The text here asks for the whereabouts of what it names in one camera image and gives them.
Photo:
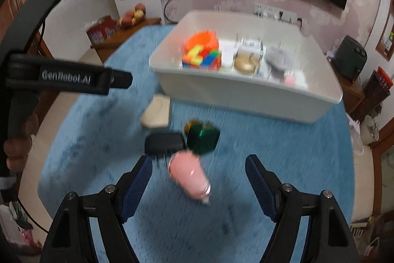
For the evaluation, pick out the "dark green speaker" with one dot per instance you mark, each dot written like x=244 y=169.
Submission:
x=350 y=58

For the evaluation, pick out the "orange round container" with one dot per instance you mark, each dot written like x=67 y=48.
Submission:
x=206 y=38

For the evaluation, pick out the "person left hand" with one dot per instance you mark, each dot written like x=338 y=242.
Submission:
x=20 y=142

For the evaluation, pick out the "beige wooden block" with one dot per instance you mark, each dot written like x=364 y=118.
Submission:
x=157 y=113

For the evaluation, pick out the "blue fluffy mat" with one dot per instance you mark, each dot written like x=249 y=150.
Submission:
x=214 y=185

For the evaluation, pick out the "pink oval bottle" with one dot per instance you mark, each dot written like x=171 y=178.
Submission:
x=185 y=168

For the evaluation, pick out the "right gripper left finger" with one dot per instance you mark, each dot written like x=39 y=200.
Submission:
x=133 y=185

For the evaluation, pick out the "black small case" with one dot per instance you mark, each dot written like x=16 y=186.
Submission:
x=164 y=143

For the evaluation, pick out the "grey cloth item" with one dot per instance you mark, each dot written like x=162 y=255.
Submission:
x=281 y=59

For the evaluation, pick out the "gold round compact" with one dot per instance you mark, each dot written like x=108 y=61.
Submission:
x=246 y=64

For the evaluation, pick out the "clear toothpick box blue label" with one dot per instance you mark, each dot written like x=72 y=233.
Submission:
x=252 y=48

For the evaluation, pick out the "fruit pile bowl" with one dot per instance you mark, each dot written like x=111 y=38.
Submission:
x=133 y=16

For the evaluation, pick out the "white plastic storage bin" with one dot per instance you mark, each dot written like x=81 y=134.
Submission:
x=316 y=91

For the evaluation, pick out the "white plastic bag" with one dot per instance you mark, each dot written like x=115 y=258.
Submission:
x=357 y=144

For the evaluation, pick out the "wooden tv cabinet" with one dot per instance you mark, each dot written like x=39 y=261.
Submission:
x=109 y=46

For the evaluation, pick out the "white wall power strip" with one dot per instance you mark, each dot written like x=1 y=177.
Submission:
x=270 y=12

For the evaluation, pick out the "colourful rubik cube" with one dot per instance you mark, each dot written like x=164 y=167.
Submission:
x=200 y=57

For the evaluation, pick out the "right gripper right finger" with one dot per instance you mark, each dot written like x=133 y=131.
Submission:
x=265 y=185

